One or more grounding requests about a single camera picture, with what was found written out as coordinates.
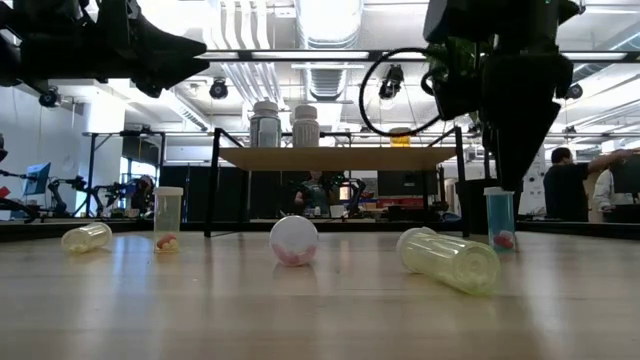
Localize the amber-yellow pill vial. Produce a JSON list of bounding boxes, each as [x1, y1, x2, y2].
[[60, 221, 113, 254]]

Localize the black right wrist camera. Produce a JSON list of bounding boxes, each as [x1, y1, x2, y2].
[[432, 42, 482, 122]]

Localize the white poster board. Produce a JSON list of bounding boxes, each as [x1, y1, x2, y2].
[[519, 144, 546, 216]]

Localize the small teal pill vial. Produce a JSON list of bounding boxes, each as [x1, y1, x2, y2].
[[483, 186, 518, 254]]

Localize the large white barcode label bottle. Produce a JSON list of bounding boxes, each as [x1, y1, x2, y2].
[[291, 103, 321, 149]]

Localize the wooden shelf black metal legs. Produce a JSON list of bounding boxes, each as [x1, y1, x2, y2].
[[203, 127, 471, 239]]

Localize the silver ceiling air duct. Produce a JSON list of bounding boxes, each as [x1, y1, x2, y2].
[[294, 0, 365, 101]]

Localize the black overhead frame beam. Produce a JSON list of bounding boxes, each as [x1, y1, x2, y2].
[[197, 48, 640, 63]]

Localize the pale vial red yellow pills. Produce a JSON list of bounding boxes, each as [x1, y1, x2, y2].
[[153, 186, 184, 254]]

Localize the wide orange bottle white cap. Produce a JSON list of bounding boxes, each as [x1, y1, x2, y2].
[[388, 127, 412, 149]]

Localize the black hanging overhead camera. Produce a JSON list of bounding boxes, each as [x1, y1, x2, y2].
[[377, 63, 406, 101]]

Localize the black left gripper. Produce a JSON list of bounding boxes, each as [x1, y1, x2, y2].
[[92, 0, 211, 99]]

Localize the person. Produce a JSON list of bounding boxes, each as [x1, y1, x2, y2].
[[542, 146, 640, 224], [130, 174, 157, 217], [293, 170, 337, 219], [591, 167, 624, 224]]

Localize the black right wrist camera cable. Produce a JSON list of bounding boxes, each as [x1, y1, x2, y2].
[[358, 47, 441, 139]]

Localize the large green bottle white cap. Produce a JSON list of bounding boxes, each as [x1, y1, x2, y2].
[[249, 98, 282, 149]]

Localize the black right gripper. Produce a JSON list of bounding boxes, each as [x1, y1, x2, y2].
[[424, 0, 584, 192]]

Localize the clear vial pink pills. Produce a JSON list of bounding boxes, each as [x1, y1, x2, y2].
[[269, 214, 320, 268]]

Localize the green plant in black pot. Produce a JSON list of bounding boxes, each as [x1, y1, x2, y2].
[[424, 42, 524, 236]]

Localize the blue-screen monitor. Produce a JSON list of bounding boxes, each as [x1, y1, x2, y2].
[[22, 161, 53, 197]]

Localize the black aluminium table frame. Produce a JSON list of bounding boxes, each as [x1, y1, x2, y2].
[[0, 217, 640, 241]]

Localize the yellow-green pill vial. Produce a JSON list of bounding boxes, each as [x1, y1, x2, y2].
[[396, 226, 502, 297]]

